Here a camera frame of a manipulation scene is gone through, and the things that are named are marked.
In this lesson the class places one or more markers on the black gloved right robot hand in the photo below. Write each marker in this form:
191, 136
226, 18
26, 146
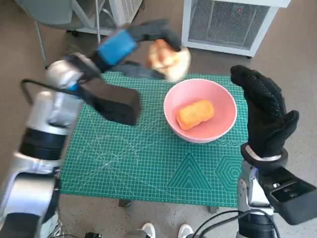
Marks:
266, 119

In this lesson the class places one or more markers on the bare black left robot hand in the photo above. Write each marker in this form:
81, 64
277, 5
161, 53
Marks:
119, 47

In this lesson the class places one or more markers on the pink bowl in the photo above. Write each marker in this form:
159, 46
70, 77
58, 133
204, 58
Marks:
223, 99

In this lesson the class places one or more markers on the round cream bread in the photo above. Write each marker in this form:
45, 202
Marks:
171, 64

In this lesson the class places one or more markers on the long orange bread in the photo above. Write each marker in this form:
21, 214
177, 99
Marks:
195, 114

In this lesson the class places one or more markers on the thin metal pole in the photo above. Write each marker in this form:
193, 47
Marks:
98, 19

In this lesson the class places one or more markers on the white louvred cabinet on casters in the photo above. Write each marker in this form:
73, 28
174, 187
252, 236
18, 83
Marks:
126, 10

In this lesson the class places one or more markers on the grey chair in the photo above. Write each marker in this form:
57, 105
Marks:
57, 11

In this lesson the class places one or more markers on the white mesh-front cabinet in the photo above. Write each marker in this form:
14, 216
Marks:
223, 24

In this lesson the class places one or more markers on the green cutting mat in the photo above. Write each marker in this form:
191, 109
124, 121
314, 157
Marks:
138, 161

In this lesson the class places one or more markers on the white shoe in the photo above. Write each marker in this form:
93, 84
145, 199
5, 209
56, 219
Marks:
185, 230
148, 230

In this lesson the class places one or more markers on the person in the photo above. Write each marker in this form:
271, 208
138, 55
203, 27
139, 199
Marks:
53, 228

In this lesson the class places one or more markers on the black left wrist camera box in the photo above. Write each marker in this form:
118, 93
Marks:
114, 101

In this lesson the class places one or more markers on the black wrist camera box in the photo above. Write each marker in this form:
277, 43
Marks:
292, 198
114, 101

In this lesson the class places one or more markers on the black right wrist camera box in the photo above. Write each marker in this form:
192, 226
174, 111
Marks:
292, 198

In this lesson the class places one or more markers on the dark table leg bracket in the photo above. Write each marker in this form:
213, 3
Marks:
125, 203
214, 209

